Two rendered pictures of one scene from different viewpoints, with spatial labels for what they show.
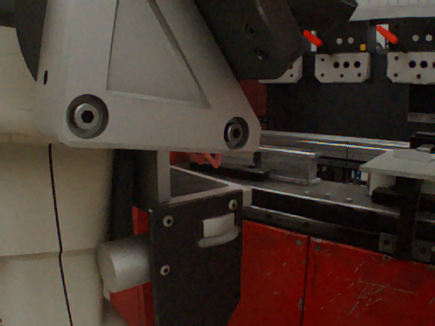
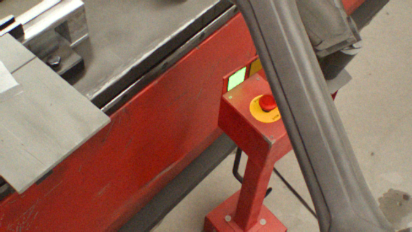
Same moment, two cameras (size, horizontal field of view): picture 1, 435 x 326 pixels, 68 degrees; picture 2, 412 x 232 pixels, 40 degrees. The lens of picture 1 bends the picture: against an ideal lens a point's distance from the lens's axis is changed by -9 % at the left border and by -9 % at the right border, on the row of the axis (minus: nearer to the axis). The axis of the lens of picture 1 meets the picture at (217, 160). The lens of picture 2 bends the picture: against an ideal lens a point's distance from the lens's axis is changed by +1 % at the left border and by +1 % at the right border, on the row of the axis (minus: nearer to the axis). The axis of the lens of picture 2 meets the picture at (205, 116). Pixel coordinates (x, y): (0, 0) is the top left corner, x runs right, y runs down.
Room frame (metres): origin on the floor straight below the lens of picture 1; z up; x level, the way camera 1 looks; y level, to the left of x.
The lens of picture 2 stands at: (0.41, 0.09, 1.76)
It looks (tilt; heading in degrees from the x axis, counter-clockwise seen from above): 55 degrees down; 268
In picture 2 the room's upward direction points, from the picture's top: 5 degrees clockwise
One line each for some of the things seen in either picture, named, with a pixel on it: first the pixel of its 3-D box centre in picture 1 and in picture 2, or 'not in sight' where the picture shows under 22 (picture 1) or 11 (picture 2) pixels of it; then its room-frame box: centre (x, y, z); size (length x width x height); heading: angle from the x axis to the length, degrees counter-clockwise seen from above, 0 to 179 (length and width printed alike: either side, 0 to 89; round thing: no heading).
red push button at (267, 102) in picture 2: not in sight; (267, 105); (0.26, -0.62, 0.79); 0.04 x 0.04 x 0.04
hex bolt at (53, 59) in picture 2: not in sight; (53, 61); (0.69, -0.60, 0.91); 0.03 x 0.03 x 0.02
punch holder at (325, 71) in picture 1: (346, 53); not in sight; (0.96, -0.35, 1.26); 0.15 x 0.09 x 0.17; 50
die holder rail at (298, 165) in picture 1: (249, 159); not in sight; (1.17, -0.11, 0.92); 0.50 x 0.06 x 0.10; 50
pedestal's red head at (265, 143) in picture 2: not in sight; (276, 102); (0.23, -0.66, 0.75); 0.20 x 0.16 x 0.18; 43
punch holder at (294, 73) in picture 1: (283, 56); not in sight; (1.09, -0.20, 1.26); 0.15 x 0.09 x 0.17; 50
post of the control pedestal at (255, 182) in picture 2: not in sight; (255, 180); (0.23, -0.66, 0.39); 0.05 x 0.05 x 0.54; 43
